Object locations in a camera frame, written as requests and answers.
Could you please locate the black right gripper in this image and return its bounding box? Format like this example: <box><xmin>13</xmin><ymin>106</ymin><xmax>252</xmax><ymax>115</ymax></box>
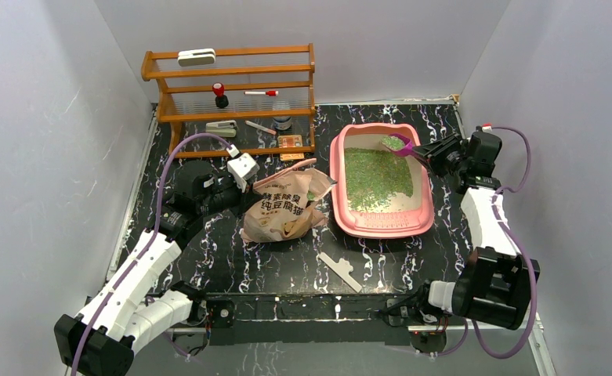
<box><xmin>413</xmin><ymin>132</ymin><xmax>469</xmax><ymax>179</ymax></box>

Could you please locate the cat litter bag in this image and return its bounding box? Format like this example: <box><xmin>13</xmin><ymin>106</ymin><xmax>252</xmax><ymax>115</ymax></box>
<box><xmin>241</xmin><ymin>158</ymin><xmax>337</xmax><ymax>244</ymax></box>

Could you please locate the purple litter scoop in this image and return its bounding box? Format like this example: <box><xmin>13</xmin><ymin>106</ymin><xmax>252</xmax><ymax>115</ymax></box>
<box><xmin>380</xmin><ymin>133</ymin><xmax>429</xmax><ymax>165</ymax></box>

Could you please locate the pink cat litter box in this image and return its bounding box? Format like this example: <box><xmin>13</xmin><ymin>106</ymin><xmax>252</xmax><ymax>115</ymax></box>
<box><xmin>329</xmin><ymin>123</ymin><xmax>435</xmax><ymax>239</ymax></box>

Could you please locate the orange wooden shelf rack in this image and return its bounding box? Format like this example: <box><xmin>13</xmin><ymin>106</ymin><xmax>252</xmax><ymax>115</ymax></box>
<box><xmin>140</xmin><ymin>43</ymin><xmax>316</xmax><ymax>155</ymax></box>

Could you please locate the grey bag sealing clip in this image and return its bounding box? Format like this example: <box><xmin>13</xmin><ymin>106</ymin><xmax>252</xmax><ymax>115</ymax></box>
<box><xmin>317</xmin><ymin>251</ymin><xmax>362</xmax><ymax>293</ymax></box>

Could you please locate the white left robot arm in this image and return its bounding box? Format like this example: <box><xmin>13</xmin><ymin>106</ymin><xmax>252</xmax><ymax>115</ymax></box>
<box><xmin>54</xmin><ymin>154</ymin><xmax>260</xmax><ymax>375</ymax></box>

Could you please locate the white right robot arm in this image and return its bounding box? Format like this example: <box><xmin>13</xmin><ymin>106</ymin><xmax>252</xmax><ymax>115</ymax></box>
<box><xmin>381</xmin><ymin>126</ymin><xmax>540</xmax><ymax>330</ymax></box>

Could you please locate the orange snack packet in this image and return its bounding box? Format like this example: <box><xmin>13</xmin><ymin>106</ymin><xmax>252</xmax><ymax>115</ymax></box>
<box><xmin>277</xmin><ymin>135</ymin><xmax>305</xmax><ymax>162</ymax></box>

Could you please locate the white pen on shelf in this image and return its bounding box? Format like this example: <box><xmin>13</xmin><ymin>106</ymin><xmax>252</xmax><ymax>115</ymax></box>
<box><xmin>244</xmin><ymin>120</ymin><xmax>277</xmax><ymax>136</ymax></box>

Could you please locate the grey stapler lower shelf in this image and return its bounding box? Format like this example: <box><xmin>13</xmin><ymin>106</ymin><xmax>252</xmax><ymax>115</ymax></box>
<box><xmin>205</xmin><ymin>120</ymin><xmax>237</xmax><ymax>138</ymax></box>

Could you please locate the small glass jar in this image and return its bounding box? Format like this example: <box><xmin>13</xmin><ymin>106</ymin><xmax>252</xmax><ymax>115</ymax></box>
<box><xmin>272</xmin><ymin>101</ymin><xmax>292</xmax><ymax>132</ymax></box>

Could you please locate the red black stamp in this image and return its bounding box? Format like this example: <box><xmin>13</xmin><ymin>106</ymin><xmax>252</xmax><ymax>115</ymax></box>
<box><xmin>212</xmin><ymin>82</ymin><xmax>229</xmax><ymax>109</ymax></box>

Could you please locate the red white marker pen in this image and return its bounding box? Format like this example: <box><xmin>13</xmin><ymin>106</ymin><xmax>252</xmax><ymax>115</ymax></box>
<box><xmin>244</xmin><ymin>90</ymin><xmax>279</xmax><ymax>97</ymax></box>

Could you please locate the white stapler on top shelf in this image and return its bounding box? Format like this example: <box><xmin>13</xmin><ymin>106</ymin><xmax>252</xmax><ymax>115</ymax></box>
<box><xmin>177</xmin><ymin>48</ymin><xmax>216</xmax><ymax>67</ymax></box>

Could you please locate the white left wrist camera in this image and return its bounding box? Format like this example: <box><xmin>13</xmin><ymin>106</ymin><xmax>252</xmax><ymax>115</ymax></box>
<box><xmin>226</xmin><ymin>145</ymin><xmax>259</xmax><ymax>192</ymax></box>

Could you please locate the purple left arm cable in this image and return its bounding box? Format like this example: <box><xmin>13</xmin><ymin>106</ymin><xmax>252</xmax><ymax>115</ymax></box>
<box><xmin>70</xmin><ymin>133</ymin><xmax>237</xmax><ymax>376</ymax></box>

